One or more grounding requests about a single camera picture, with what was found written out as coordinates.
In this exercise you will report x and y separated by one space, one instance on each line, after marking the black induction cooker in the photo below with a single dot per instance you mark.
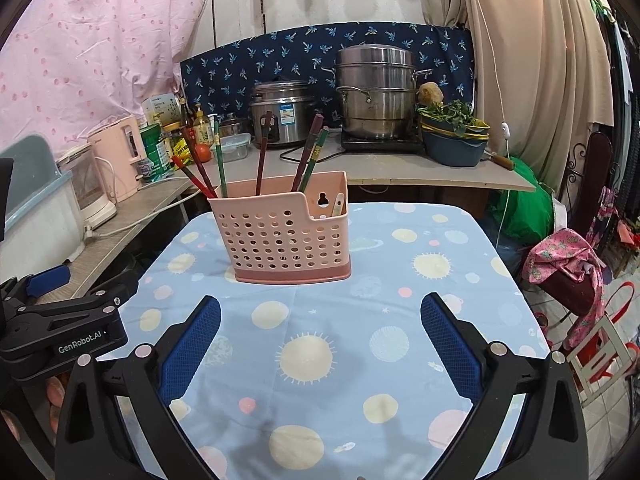
385 145

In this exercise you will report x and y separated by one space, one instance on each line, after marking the stacked steel steamer pot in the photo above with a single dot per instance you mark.
375 95

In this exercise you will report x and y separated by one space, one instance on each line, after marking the green tin can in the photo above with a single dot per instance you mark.
156 157

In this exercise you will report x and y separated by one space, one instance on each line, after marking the beige curtain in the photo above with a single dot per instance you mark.
530 60

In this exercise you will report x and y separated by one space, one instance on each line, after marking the yellow oil bottle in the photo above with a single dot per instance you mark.
202 127

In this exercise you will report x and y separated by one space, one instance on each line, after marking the navy leaf print cloth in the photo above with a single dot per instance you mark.
280 55

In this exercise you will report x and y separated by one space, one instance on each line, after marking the red tomato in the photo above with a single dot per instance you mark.
202 152

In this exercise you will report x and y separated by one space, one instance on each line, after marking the pink perforated utensil holder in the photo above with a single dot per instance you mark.
280 240

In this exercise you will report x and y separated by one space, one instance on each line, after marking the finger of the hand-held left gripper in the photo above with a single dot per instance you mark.
100 296
47 278

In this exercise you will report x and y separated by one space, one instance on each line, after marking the pink dotted curtain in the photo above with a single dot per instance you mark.
75 50

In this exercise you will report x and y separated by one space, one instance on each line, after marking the dark wooden chair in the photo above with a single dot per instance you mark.
597 175

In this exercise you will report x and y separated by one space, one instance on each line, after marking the white green carton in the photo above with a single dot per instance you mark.
160 110

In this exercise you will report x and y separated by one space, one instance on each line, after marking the white red stool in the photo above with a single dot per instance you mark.
607 345

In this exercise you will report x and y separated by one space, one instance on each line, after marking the pink pineapple print cloth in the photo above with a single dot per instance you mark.
560 260

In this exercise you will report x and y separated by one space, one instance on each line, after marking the green leafy vegetables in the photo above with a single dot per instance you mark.
450 111

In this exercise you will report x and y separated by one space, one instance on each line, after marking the blue plastic storage bin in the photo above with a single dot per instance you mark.
30 185

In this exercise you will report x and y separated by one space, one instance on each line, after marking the green plastic bag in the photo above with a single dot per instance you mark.
525 205

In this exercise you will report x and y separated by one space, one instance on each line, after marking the blue plastic basin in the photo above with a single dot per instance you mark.
452 152

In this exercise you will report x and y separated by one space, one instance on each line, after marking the white clear kitchen appliance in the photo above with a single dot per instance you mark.
87 185

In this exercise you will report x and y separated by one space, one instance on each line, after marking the yellow rimmed basin stack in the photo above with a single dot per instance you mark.
477 130

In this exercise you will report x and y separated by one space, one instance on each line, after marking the blue dotted tablecloth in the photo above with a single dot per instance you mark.
350 340

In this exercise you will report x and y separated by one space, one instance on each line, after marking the pink electric kettle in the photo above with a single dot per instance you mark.
117 160

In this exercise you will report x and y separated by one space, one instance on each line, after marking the green chopstick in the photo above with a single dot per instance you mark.
220 160
315 160

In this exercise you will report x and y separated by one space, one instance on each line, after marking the small steel pot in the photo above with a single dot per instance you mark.
235 126

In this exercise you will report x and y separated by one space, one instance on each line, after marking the gold spoon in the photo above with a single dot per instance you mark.
338 205

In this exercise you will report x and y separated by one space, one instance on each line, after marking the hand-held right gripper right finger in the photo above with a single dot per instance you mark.
450 350

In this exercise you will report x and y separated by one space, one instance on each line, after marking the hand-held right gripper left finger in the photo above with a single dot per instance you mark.
190 350

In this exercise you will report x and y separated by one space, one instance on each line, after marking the clear food container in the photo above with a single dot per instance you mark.
235 149

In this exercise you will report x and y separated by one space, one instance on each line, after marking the person's left hand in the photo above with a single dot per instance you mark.
56 395

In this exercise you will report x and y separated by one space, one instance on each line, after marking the steel rice cooker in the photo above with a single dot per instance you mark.
290 115

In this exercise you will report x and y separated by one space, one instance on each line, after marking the brown taro root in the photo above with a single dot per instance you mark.
430 94

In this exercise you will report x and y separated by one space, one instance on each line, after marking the dark sauce bottle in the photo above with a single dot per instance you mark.
185 115

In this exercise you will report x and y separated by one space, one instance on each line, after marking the dark red chopstick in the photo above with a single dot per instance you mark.
307 155
263 155

